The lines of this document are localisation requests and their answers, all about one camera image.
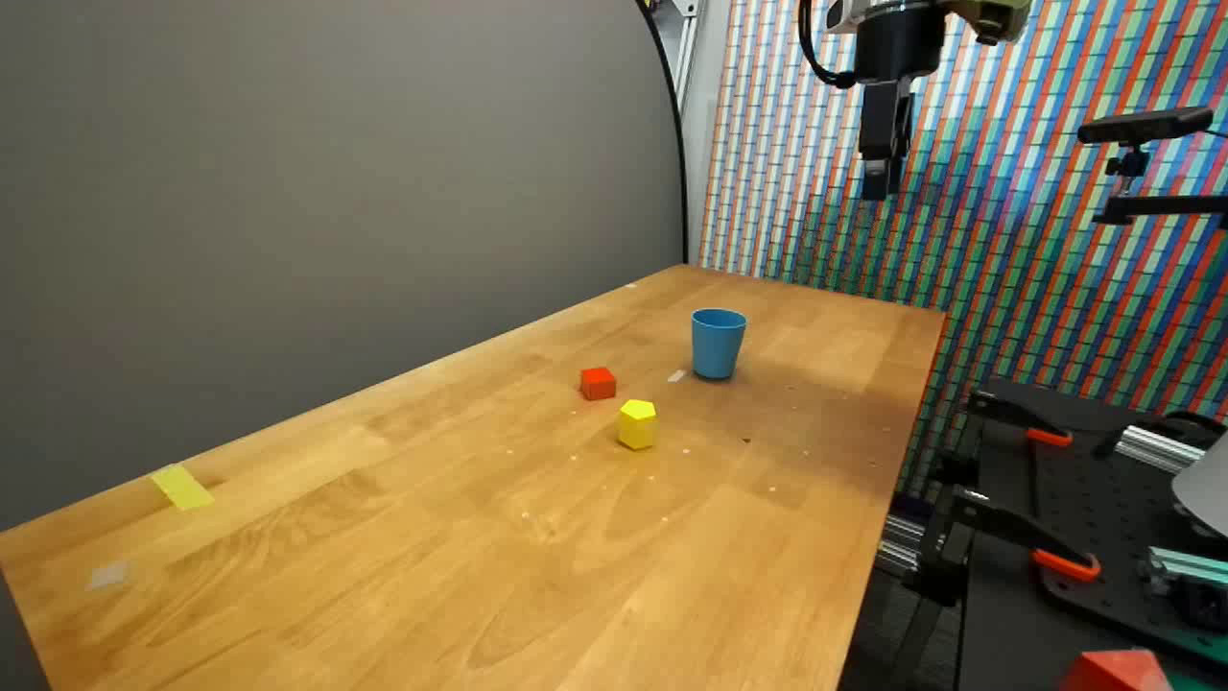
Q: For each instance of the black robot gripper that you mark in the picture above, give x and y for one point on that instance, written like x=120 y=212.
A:
x=894 y=40

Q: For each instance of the yellow pentagonal block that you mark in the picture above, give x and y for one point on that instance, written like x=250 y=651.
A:
x=634 y=424

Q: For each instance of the blue plastic cup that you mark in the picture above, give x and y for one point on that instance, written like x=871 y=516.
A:
x=715 y=345

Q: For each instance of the red wooden block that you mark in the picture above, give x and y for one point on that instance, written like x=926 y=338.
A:
x=596 y=386

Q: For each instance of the red block on side table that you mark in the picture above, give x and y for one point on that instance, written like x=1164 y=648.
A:
x=1116 y=670

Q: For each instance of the black perforated side board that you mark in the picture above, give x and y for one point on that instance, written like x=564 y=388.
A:
x=987 y=613

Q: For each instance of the teal metal bar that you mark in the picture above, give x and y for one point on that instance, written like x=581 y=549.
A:
x=1164 y=571

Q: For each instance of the yellow tape strip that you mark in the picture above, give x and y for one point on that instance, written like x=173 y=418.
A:
x=182 y=488

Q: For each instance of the upper orange-handled black clamp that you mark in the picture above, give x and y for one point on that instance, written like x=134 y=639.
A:
x=1027 y=421

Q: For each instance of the orange-handled black clamp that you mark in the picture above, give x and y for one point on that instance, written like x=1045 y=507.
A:
x=1045 y=549
x=1027 y=421

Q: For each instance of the lower orange-handled black clamp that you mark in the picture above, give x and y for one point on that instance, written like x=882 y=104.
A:
x=1045 y=549

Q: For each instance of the silver aluminium rail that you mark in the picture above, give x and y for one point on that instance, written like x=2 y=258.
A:
x=1158 y=451

